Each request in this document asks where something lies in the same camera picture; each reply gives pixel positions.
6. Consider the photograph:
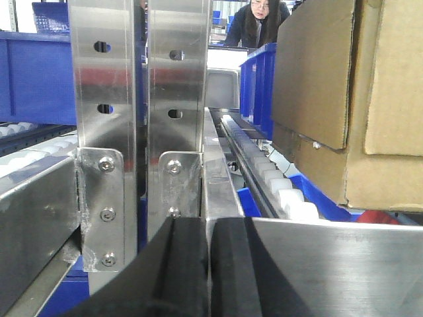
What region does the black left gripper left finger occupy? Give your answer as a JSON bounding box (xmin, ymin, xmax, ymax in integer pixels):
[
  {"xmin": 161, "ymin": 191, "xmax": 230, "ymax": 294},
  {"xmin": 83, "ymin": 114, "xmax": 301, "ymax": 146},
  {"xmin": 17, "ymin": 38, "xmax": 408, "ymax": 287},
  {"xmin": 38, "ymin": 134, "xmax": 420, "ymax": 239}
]
[{"xmin": 65, "ymin": 217, "xmax": 208, "ymax": 316}]

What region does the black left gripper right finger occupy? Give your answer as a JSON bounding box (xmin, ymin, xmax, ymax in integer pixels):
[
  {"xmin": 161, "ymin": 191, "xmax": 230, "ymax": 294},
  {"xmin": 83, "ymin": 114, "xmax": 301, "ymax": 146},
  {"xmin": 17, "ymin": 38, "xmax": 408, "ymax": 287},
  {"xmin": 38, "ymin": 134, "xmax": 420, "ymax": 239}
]
[{"xmin": 210, "ymin": 217, "xmax": 422, "ymax": 316}]

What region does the brown cardboard carton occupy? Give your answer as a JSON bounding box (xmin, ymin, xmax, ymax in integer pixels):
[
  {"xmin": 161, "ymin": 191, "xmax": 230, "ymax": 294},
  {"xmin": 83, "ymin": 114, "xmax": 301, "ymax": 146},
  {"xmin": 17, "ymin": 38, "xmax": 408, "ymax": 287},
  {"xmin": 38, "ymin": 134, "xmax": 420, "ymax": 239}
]
[{"xmin": 272, "ymin": 1, "xmax": 422, "ymax": 212}]

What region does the blue bin lower shelf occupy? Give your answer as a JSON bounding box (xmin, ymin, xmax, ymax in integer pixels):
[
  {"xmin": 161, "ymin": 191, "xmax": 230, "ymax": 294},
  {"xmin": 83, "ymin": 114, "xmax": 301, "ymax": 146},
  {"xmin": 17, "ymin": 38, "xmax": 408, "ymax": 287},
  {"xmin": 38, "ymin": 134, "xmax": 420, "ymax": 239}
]
[{"xmin": 237, "ymin": 174, "xmax": 403, "ymax": 225}]

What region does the steel shelf front beam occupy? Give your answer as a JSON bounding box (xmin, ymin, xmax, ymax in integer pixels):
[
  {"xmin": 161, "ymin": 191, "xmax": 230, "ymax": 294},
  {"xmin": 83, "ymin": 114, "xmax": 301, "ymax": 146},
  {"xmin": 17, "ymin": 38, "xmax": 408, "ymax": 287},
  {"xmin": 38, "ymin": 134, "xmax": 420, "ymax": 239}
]
[{"xmin": 1, "ymin": 157, "xmax": 79, "ymax": 301}]

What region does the blue plastic bin on shelf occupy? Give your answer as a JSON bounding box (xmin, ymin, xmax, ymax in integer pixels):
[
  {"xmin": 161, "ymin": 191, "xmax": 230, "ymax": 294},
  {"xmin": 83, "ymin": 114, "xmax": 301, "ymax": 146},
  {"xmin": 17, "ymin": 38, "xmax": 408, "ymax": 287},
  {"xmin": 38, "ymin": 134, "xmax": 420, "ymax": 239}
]
[{"xmin": 240, "ymin": 43, "xmax": 277, "ymax": 140}]

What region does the right steel shelf upright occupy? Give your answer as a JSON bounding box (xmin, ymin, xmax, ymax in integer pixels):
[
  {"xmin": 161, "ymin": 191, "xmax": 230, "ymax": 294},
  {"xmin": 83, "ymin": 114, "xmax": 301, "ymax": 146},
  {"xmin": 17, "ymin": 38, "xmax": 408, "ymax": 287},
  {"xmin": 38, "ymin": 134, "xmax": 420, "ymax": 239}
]
[{"xmin": 147, "ymin": 1, "xmax": 212, "ymax": 239}]

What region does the steel shelf upright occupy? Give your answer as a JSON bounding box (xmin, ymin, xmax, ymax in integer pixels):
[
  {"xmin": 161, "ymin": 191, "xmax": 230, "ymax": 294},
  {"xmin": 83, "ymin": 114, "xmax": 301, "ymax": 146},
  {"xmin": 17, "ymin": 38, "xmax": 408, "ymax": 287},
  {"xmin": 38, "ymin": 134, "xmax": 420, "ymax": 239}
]
[
  {"xmin": 68, "ymin": 1, "xmax": 142, "ymax": 293},
  {"xmin": 147, "ymin": 1, "xmax": 212, "ymax": 239}
]

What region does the left steel shelf upright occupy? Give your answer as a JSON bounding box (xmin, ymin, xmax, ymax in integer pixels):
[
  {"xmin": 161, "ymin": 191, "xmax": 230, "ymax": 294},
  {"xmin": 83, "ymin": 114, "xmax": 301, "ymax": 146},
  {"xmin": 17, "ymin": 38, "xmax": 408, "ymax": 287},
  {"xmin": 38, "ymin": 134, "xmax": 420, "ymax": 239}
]
[{"xmin": 68, "ymin": 1, "xmax": 142, "ymax": 293}]

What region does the white roller track right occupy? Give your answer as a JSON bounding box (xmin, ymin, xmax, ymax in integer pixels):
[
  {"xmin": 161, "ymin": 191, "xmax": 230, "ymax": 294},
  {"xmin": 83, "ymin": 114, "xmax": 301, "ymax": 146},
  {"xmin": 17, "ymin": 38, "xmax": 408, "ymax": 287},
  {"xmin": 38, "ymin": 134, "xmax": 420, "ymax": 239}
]
[{"xmin": 221, "ymin": 115, "xmax": 320, "ymax": 223}]

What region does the white roller track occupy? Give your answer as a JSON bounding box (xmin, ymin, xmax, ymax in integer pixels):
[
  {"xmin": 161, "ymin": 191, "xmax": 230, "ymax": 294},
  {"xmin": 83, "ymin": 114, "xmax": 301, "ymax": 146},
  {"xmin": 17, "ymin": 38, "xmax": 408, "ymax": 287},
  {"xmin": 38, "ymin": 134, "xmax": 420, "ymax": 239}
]
[
  {"xmin": 221, "ymin": 115, "xmax": 320, "ymax": 223},
  {"xmin": 1, "ymin": 122, "xmax": 78, "ymax": 177}
]

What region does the white roller track left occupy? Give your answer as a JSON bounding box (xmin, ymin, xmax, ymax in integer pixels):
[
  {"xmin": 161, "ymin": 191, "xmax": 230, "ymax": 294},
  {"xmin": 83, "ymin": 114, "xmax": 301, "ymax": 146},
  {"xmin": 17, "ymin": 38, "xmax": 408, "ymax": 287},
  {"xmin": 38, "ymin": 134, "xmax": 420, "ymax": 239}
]
[{"xmin": 1, "ymin": 122, "xmax": 78, "ymax": 177}]

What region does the blue plastic crate left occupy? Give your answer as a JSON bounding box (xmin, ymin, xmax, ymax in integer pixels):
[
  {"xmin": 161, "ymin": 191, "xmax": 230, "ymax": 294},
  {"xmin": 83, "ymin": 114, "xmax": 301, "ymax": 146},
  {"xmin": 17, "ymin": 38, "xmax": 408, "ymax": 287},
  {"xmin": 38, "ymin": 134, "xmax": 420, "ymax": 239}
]
[{"xmin": 1, "ymin": 2, "xmax": 77, "ymax": 125}]

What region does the person in dark jacket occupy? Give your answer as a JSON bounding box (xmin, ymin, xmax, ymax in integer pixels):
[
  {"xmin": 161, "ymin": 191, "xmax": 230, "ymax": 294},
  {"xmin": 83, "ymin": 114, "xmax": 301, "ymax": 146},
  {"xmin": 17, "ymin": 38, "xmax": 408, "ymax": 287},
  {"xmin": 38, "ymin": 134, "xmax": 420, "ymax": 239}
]
[{"xmin": 223, "ymin": 0, "xmax": 290, "ymax": 48}]

